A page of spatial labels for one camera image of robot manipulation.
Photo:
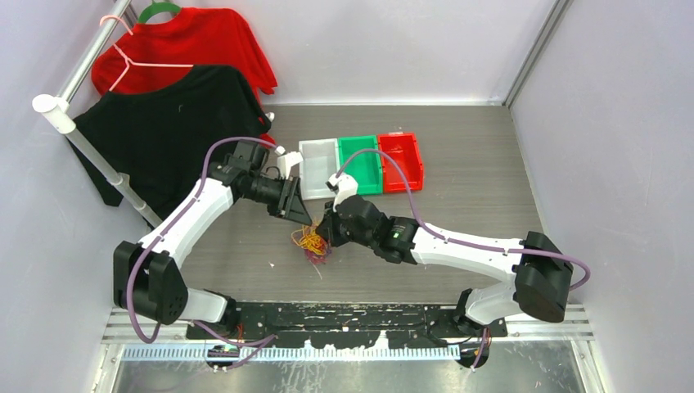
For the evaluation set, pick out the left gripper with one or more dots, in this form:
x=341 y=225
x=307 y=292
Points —
x=290 y=204

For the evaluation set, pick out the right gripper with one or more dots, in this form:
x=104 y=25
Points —
x=326 y=228

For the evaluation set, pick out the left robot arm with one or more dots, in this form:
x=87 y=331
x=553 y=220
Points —
x=147 y=274

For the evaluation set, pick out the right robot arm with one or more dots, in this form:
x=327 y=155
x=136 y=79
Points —
x=532 y=276

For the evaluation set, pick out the white plastic bin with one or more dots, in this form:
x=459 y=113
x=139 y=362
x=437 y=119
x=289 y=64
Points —
x=320 y=161

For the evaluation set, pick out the green plastic bin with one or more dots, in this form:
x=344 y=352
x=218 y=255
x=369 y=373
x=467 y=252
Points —
x=366 y=168

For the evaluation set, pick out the red plastic bin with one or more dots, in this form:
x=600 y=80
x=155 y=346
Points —
x=403 y=148

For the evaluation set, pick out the black t-shirt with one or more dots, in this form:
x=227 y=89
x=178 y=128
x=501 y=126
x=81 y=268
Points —
x=159 y=139

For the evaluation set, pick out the red t-shirt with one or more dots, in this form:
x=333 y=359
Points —
x=196 y=36

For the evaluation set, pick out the pink hanger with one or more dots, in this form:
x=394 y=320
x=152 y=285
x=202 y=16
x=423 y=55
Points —
x=128 y=61

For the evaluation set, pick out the green hanger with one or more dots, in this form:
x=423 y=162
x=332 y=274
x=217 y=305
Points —
x=156 y=8

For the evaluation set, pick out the white clothes rack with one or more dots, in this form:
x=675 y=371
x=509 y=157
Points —
x=53 y=108

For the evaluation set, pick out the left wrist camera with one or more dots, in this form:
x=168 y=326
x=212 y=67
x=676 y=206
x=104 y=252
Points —
x=286 y=162

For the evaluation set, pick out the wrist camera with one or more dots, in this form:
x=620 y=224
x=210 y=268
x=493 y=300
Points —
x=344 y=186
x=286 y=162

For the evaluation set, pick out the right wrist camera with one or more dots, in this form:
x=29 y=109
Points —
x=344 y=186

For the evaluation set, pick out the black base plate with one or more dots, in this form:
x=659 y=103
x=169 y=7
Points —
x=342 y=325

